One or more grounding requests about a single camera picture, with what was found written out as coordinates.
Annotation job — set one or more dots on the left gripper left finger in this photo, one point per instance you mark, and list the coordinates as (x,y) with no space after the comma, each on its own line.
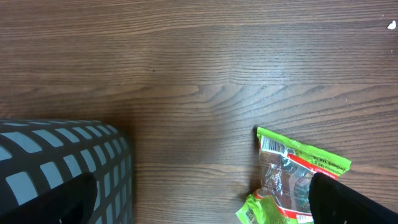
(70,202)

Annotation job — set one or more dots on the green snack packet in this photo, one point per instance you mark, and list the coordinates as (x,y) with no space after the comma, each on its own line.
(287,167)

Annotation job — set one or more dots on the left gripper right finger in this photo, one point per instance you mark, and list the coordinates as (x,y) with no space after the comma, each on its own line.
(332,202)

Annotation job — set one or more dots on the grey plastic basket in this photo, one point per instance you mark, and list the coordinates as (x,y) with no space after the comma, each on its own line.
(38,155)

